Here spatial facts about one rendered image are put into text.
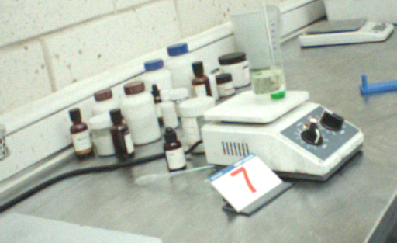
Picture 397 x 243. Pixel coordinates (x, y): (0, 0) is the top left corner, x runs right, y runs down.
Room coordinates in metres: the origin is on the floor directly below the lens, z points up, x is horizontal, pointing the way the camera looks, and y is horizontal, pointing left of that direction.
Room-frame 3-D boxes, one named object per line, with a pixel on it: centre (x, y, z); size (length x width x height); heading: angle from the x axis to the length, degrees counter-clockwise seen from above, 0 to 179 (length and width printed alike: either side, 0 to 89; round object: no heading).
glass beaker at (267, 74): (0.82, -0.04, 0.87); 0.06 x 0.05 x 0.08; 171
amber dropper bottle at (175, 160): (0.85, 0.12, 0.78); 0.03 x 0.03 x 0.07
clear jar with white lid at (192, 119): (0.92, 0.08, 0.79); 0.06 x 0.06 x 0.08
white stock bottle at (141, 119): (1.03, 0.20, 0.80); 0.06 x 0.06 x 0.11
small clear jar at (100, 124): (0.99, 0.26, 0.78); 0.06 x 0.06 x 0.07
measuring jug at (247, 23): (1.53, -0.07, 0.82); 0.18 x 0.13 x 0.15; 136
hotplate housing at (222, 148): (0.81, -0.04, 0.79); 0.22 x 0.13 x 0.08; 52
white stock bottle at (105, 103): (1.06, 0.26, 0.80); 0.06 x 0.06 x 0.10
